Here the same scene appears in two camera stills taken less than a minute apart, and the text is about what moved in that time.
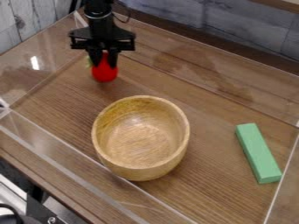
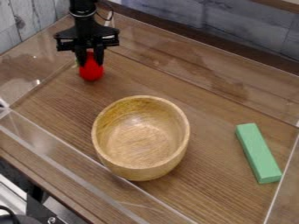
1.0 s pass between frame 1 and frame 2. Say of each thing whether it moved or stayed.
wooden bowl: stayed
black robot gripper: moved
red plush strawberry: moved
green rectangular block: stayed
